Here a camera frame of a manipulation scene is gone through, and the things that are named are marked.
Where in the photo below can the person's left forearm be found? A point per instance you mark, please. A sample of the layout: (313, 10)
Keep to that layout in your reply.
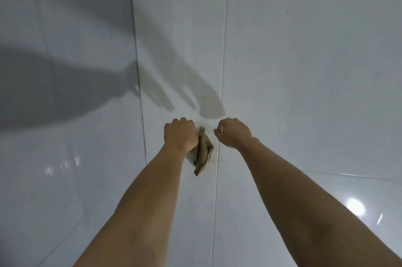
(141, 210)

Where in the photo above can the person's right forearm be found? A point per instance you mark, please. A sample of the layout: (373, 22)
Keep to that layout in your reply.
(298, 207)

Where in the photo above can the person's left hand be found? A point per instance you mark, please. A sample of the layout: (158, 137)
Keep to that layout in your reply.
(179, 133)

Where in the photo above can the person's right hand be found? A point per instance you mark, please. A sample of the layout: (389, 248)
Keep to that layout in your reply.
(234, 133)

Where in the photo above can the brown cleaning cloth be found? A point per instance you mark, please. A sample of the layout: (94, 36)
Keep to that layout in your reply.
(203, 155)

